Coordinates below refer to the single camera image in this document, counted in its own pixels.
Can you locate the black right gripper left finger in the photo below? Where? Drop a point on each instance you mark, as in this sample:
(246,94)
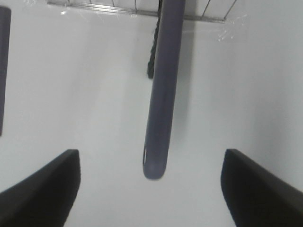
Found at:
(45,198)

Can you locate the metal wire dish rack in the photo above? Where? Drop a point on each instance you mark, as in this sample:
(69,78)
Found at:
(214,11)

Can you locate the grey hand brush black bristles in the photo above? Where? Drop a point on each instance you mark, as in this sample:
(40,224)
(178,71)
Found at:
(163,70)

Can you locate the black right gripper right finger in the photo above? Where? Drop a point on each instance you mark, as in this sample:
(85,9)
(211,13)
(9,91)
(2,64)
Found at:
(257,198)

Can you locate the grey plastic dustpan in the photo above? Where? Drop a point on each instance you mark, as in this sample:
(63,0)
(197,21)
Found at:
(5,22)

